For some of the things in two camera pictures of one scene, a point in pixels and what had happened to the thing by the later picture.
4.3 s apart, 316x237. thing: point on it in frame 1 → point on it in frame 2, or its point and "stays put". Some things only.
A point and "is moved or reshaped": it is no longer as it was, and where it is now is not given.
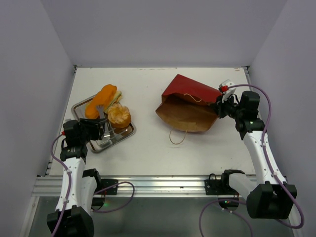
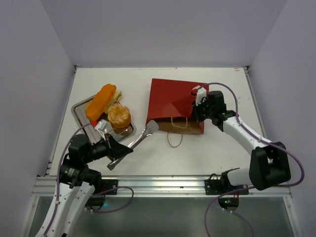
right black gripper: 220,108 → 197,112
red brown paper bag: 187,105 is moved or reshaped
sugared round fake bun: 119,116 stays put
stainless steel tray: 111,137 stays put
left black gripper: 99,128 → 110,147
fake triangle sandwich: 117,99 stays put
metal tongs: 108,130 → 151,126
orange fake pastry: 104,98 stays put
